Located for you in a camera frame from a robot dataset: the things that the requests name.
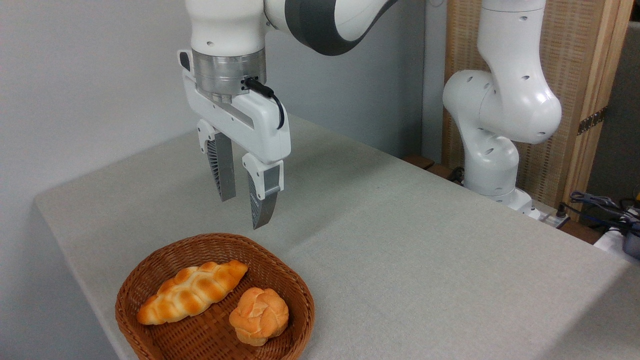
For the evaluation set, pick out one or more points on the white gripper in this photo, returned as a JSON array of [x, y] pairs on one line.
[[252, 125]]

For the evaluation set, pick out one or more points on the round knotted bread roll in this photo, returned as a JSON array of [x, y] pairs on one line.
[[259, 316]]

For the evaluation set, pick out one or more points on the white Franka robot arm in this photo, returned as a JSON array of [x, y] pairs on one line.
[[502, 100]]

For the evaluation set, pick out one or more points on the long braided bread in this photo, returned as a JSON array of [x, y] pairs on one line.
[[192, 292]]

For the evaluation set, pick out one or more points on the brown wicker basket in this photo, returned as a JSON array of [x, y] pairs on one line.
[[200, 340]]

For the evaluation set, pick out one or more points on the brown wooden bench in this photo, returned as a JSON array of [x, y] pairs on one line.
[[430, 167]]

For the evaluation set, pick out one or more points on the grey tablecloth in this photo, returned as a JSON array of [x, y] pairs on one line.
[[425, 260]]

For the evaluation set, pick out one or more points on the dark metal screen hinge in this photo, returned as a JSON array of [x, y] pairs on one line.
[[592, 120]]

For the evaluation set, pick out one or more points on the wooden woven folding screen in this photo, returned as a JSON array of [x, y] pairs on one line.
[[575, 50]]

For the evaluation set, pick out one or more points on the blue-grey box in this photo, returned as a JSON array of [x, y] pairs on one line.
[[632, 246]]

